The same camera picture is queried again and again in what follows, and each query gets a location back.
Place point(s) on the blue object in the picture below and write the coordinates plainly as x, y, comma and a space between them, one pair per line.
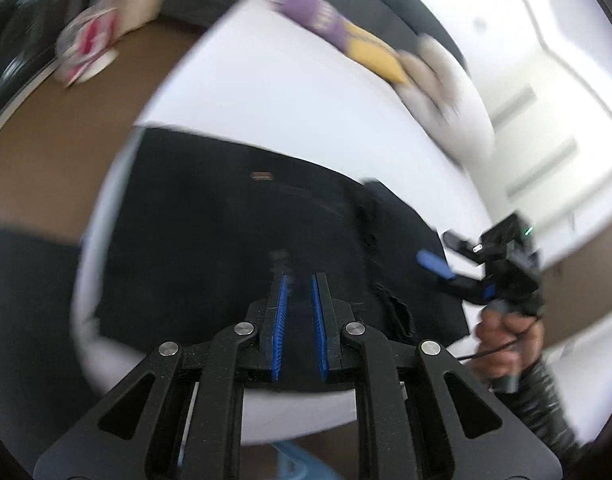
306, 462

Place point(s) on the rolled white duvet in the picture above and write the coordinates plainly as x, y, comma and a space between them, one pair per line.
450, 105

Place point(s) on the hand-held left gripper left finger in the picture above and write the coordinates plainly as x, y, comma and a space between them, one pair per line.
281, 330

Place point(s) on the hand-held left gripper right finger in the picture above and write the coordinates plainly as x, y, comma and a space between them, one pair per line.
320, 330

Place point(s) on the bed with white sheet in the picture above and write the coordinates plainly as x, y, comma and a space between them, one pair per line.
296, 100

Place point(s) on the red and white standing appliance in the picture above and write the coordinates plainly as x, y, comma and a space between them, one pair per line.
88, 45

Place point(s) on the white wardrobe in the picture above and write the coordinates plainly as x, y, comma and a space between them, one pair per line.
560, 110

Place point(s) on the purple pillow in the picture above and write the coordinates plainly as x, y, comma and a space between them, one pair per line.
316, 12

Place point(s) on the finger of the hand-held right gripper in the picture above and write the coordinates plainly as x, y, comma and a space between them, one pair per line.
433, 262
458, 242

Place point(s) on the black denim pants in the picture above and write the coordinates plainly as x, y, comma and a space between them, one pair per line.
226, 240

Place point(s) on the person's right forearm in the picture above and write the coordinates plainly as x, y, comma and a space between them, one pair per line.
545, 410

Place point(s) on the person's right hand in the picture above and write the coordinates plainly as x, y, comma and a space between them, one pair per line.
495, 345

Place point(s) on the yellow pillow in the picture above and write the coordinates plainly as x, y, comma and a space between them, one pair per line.
378, 57

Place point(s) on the dark cloth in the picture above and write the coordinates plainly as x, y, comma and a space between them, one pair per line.
31, 310

